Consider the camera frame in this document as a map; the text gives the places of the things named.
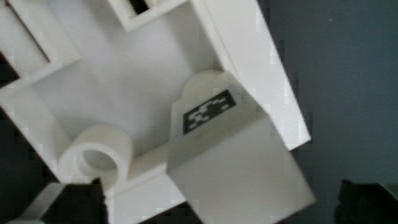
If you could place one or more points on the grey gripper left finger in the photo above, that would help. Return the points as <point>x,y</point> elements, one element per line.
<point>68,204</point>

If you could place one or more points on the white U-shaped fence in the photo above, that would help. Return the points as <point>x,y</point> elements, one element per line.
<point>242,41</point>

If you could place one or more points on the white chair leg with tag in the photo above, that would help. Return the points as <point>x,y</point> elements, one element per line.
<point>230,163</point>

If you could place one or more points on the white chair seat part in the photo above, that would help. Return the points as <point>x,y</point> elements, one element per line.
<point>104,61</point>

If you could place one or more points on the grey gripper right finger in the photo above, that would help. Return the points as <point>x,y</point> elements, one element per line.
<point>369,203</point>

